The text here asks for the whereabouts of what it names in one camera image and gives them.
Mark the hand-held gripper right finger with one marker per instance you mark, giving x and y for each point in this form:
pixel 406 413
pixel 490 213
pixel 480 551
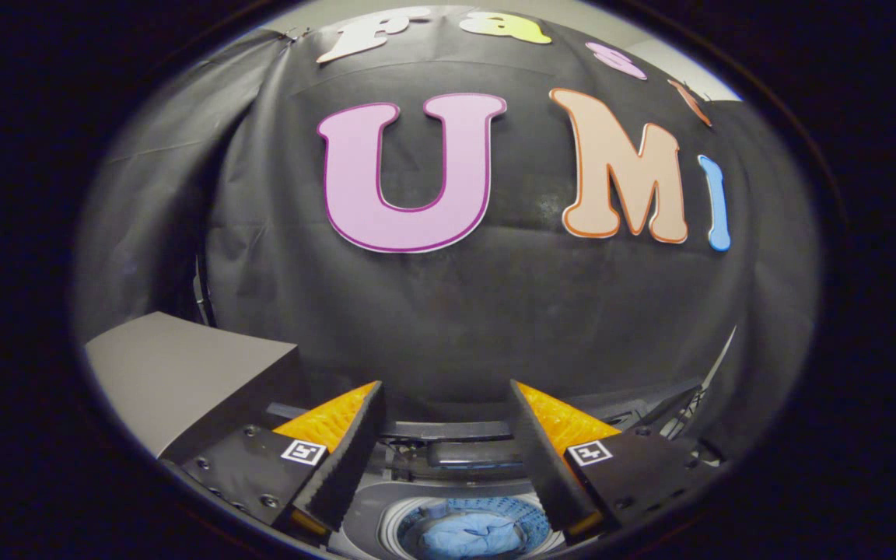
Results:
pixel 545 467

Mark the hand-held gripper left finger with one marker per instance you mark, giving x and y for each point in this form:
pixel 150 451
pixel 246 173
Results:
pixel 351 459

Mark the beige and black cabinet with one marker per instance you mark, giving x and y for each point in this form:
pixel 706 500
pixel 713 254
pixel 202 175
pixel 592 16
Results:
pixel 183 365

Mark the blue garment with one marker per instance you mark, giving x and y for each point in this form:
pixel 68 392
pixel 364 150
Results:
pixel 471 537

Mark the grey washing machine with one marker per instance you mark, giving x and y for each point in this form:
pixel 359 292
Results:
pixel 374 509

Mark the black backdrop cloth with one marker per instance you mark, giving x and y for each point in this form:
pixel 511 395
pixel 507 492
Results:
pixel 495 311

